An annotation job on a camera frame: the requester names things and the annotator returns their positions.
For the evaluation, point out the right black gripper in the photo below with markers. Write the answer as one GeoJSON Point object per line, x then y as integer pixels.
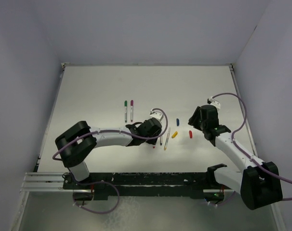
{"type": "Point", "coordinates": [193, 121]}

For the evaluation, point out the aluminium extrusion rail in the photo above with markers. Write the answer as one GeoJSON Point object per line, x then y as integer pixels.
{"type": "Point", "coordinates": [42, 182]}

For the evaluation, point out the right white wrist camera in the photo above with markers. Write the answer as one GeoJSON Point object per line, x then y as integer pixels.
{"type": "Point", "coordinates": [213, 102]}

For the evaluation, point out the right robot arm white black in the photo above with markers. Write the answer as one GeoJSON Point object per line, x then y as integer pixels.
{"type": "Point", "coordinates": [256, 181]}

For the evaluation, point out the yellow marker pen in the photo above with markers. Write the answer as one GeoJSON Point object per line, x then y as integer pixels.
{"type": "Point", "coordinates": [167, 139]}

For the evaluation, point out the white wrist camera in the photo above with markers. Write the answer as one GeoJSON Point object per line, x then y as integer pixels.
{"type": "Point", "coordinates": [213, 102]}
{"type": "Point", "coordinates": [157, 114]}

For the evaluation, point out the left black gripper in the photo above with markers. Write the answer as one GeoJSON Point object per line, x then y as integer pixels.
{"type": "Point", "coordinates": [151, 142]}

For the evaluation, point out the green marker pen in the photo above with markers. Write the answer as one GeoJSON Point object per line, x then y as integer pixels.
{"type": "Point", "coordinates": [125, 114]}

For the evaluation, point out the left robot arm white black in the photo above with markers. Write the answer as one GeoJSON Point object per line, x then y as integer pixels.
{"type": "Point", "coordinates": [77, 142]}

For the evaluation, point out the purple marker pen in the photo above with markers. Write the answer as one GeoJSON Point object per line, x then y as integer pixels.
{"type": "Point", "coordinates": [131, 113]}

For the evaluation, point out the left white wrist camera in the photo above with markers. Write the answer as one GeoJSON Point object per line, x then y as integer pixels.
{"type": "Point", "coordinates": [157, 114]}

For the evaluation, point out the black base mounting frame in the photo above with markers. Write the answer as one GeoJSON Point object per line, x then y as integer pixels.
{"type": "Point", "coordinates": [140, 184]}

